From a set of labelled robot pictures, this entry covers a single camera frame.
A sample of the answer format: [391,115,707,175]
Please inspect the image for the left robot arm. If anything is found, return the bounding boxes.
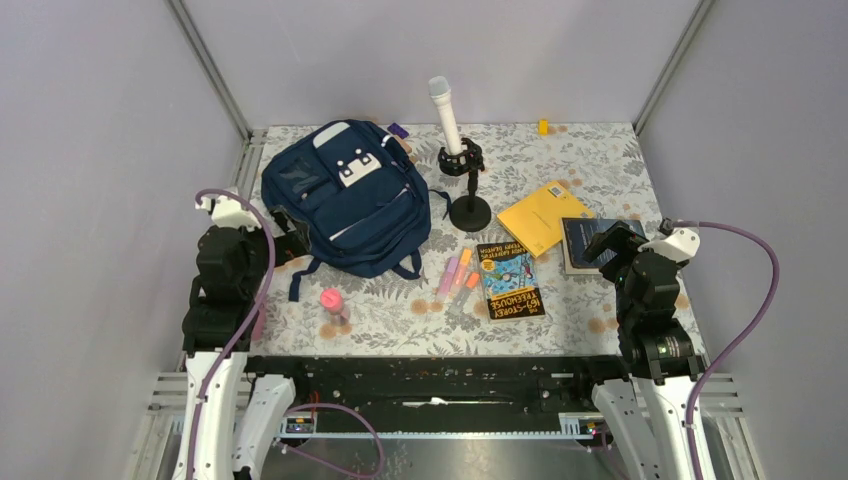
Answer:
[173,205,311,479]

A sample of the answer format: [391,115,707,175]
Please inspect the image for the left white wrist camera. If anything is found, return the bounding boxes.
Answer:
[195,195,262,232]

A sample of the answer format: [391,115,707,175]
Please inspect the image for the navy blue student backpack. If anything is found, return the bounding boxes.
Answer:
[260,119,434,302]

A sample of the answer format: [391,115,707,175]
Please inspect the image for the pink-capped clear tube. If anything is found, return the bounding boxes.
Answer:
[320,288,350,326]

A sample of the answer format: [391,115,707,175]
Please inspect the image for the grey orange-capped marker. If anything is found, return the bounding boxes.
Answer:
[448,272,480,316]

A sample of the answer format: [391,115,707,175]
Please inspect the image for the purple toy block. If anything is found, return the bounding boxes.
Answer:
[387,123,409,139]

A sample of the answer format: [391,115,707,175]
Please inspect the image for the black microphone stand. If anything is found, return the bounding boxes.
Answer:
[437,137,491,233]

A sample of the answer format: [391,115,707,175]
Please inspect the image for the treehouse story paperback book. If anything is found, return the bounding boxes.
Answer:
[476,241,546,323]

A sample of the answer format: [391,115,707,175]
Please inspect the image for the white microphone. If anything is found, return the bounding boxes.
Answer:
[428,76,463,155]

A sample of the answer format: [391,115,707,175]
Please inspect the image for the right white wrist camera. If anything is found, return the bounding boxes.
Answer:
[638,228,701,263]

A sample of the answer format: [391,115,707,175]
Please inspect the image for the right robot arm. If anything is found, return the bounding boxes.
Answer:
[573,221,715,479]

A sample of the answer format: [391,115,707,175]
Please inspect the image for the yellow book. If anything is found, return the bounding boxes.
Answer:
[497,181,595,257]

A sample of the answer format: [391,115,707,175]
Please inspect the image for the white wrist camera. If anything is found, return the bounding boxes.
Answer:
[195,195,262,232]
[638,228,701,263]

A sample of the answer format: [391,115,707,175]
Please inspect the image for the dark blue book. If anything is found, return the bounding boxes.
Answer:
[561,218,618,275]

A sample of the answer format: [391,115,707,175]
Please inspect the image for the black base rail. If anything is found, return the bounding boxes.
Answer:
[246,355,628,434]

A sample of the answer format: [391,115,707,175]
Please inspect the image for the pink highlighter pen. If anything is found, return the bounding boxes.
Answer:
[435,257,459,302]

